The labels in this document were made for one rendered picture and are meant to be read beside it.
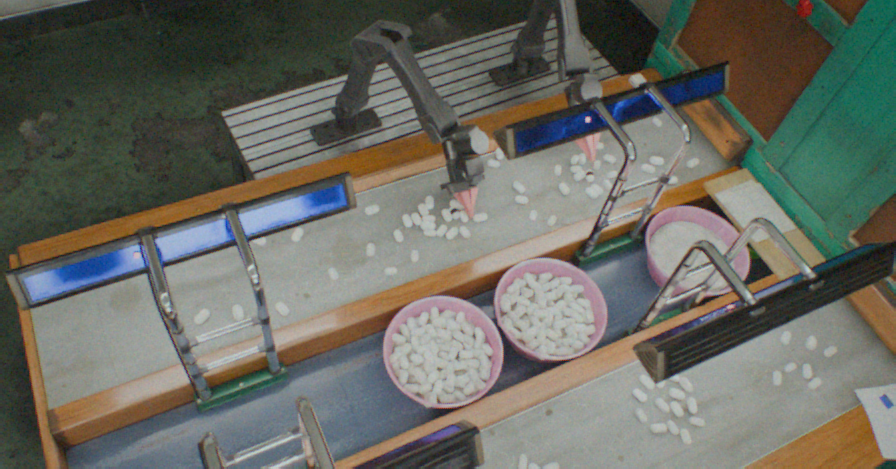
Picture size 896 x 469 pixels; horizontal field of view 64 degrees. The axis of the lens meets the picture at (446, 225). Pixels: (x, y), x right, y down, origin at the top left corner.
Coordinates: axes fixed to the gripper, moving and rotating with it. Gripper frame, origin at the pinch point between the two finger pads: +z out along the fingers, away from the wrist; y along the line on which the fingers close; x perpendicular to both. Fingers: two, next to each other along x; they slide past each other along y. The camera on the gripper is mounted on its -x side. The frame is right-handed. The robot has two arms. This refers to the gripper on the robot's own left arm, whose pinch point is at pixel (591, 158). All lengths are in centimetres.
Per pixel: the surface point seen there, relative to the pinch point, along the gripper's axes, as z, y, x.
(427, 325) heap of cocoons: 24, -59, -10
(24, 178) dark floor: -38, -149, 139
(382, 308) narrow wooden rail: 17, -67, -8
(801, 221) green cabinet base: 30, 43, -22
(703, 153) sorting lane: 9.0, 37.8, 2.4
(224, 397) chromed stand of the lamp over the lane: 24, -105, -5
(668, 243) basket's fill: 26.1, 10.0, -10.6
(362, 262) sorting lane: 8, -66, 4
